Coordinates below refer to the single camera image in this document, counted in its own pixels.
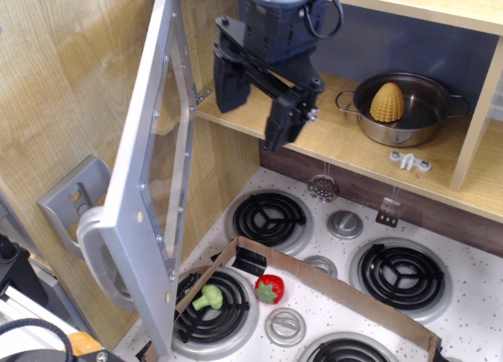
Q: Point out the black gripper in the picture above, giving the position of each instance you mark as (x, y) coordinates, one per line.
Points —
(270, 49)

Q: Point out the grey microwave door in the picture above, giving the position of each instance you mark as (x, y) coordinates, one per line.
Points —
(133, 242)

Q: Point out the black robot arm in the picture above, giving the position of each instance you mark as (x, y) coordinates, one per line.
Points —
(270, 49)

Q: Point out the hanging metal strainer spoon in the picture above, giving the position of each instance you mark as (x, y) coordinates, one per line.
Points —
(323, 187)

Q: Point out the back left stove burner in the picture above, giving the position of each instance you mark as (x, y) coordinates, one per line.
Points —
(273, 218)

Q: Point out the stove burner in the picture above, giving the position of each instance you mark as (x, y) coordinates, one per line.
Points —
(273, 218)
(211, 334)
(346, 346)
(404, 275)

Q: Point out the yellow toy corn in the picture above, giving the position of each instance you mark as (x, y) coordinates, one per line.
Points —
(388, 104)

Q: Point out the grey back stove knob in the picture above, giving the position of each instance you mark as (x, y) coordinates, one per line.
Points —
(345, 225)

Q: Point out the grey stove knob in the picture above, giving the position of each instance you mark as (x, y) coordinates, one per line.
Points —
(345, 225)
(322, 264)
(285, 327)

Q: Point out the white door latch clip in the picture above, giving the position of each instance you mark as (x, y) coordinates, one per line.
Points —
(408, 161)

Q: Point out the brown cardboard barrier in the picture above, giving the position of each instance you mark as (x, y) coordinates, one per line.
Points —
(330, 309)

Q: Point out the steel cooking pot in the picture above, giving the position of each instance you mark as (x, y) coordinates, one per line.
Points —
(427, 105)

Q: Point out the hanging metal spatula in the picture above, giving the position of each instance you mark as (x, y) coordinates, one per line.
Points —
(390, 210)

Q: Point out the grey middle stove knob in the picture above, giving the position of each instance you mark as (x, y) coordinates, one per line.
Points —
(322, 264)

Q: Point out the red toy strawberry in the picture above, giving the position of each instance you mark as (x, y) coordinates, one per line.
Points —
(269, 289)

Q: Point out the green toy broccoli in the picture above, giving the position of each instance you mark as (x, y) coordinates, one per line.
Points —
(210, 296)

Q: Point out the grey front stove knob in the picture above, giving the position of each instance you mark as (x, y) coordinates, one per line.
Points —
(285, 327)

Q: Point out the back right stove burner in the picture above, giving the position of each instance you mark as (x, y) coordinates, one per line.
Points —
(404, 275)

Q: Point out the front left stove burner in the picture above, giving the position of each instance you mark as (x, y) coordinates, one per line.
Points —
(211, 334)

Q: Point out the front right stove burner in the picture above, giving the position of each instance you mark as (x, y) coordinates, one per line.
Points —
(346, 346)

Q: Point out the orange toy food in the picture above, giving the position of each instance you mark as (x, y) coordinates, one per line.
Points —
(83, 344)

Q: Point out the grey wall phone holder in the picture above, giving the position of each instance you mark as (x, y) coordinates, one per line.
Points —
(65, 203)

